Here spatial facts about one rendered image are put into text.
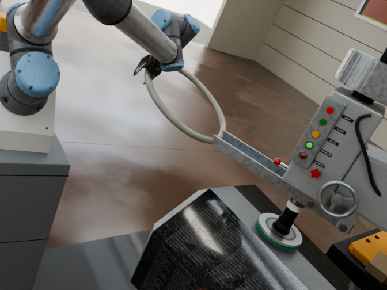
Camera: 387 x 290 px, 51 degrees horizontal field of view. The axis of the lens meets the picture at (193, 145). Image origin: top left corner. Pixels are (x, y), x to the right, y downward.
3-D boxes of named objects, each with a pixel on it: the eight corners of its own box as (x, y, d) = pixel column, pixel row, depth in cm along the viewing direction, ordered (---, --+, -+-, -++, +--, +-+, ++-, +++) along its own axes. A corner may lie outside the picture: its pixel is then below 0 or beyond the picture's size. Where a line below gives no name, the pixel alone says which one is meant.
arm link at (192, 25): (181, 8, 161) (196, 15, 169) (162, 30, 167) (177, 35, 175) (192, 25, 158) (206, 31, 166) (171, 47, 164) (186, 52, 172)
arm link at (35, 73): (8, 105, 150) (19, 92, 136) (5, 60, 152) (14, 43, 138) (50, 105, 159) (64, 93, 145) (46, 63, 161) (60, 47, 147)
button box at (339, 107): (308, 167, 159) (346, 105, 148) (307, 170, 157) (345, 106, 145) (290, 157, 161) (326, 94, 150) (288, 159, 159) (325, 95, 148)
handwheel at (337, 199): (347, 217, 159) (368, 187, 153) (344, 227, 151) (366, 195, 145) (313, 197, 164) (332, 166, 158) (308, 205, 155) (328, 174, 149)
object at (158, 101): (236, 133, 207) (240, 129, 206) (193, 156, 165) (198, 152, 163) (179, 60, 213) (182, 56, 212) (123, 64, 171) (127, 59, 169)
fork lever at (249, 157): (352, 220, 175) (359, 210, 173) (347, 238, 159) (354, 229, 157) (222, 136, 195) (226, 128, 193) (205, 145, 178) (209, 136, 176)
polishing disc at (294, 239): (285, 252, 168) (286, 250, 167) (249, 219, 180) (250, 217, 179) (308, 241, 184) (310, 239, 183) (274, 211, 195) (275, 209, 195)
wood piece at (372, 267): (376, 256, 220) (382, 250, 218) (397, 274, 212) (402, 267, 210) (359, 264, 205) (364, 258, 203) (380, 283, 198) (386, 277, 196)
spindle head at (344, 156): (363, 214, 174) (426, 126, 156) (358, 236, 155) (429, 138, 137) (289, 171, 185) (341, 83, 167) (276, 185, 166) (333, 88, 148)
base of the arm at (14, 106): (-8, 108, 156) (-4, 102, 148) (3, 64, 161) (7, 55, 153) (42, 120, 166) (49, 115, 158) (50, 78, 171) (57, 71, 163)
